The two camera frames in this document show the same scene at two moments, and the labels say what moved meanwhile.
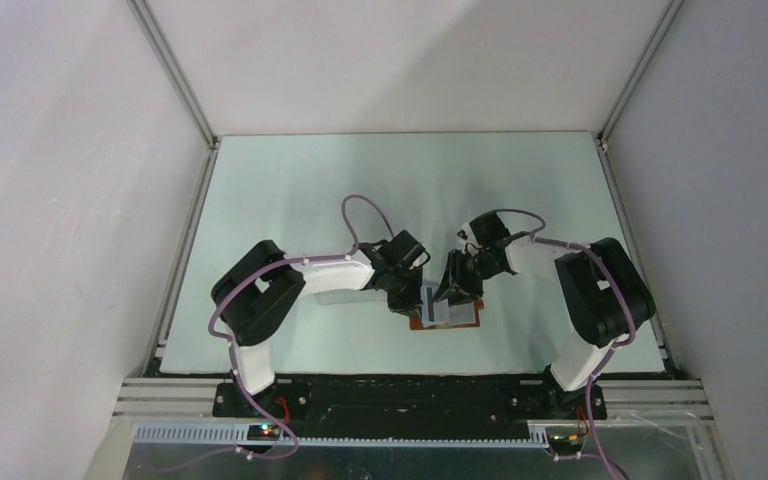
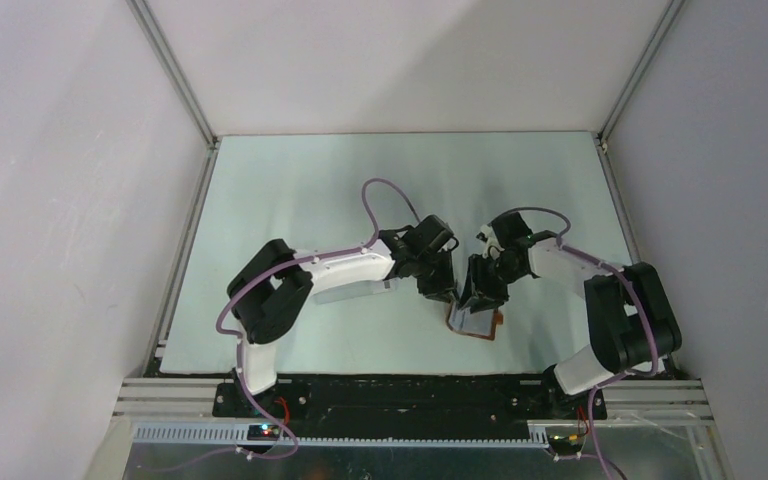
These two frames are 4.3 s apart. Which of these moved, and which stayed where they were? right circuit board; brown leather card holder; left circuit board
Moved: brown leather card holder
Stayed: right circuit board; left circuit board
